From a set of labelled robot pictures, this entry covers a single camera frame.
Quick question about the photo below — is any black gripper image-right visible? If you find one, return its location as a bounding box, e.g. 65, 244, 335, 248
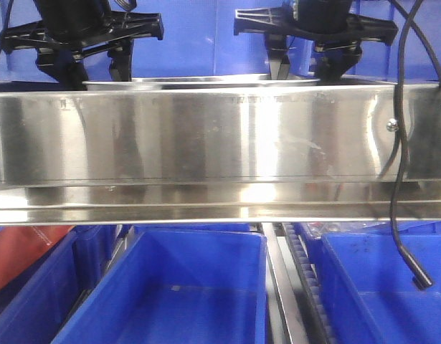
234, 1, 398, 80

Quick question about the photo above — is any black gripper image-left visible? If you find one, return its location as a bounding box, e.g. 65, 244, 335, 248
0, 1, 163, 90

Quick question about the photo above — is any silver metal tray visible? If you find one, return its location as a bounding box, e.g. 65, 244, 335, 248
83, 74, 318, 91

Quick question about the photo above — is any upper blue bin right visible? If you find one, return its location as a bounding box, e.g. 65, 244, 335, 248
346, 1, 441, 82

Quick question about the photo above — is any blue bin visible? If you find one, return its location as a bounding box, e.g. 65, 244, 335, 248
54, 229, 267, 343
0, 225, 118, 343
0, 1, 312, 82
346, 1, 441, 82
318, 234, 441, 343

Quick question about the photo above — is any upper blue bin centre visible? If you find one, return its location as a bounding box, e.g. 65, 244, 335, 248
0, 1, 312, 82

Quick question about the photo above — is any red bag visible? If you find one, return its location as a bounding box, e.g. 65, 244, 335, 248
0, 225, 74, 300

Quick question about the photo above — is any lower blue bin centre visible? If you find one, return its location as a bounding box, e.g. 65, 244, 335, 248
54, 229, 267, 343

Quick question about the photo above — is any lower blue bin right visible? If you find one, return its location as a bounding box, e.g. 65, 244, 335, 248
318, 234, 441, 343

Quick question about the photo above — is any lower blue bin left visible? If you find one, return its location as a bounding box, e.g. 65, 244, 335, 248
0, 225, 118, 343

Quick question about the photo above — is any black roller track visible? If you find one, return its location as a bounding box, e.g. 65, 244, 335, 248
282, 223, 337, 343

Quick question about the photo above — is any stainless steel shelf front rail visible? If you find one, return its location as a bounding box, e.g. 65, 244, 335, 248
0, 81, 441, 227

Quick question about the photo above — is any rail screw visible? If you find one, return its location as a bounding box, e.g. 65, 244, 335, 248
386, 118, 400, 133

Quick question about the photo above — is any black hanging cable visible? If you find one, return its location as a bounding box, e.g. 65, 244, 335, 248
387, 0, 441, 290

